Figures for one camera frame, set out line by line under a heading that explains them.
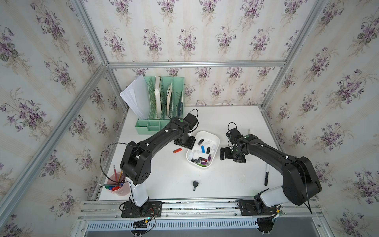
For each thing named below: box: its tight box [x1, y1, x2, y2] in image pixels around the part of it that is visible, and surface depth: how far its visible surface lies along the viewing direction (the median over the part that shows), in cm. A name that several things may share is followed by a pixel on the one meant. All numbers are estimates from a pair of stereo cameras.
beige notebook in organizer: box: [166, 82, 173, 118], surface depth 103 cm
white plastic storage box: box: [186, 130, 221, 169], surface depth 96 cm
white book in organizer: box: [154, 76, 163, 119], surface depth 100 cm
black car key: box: [192, 180, 199, 192], surface depth 80 cm
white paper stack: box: [119, 74, 151, 120], surface depth 97 cm
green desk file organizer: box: [135, 76, 185, 135], surface depth 106 cm
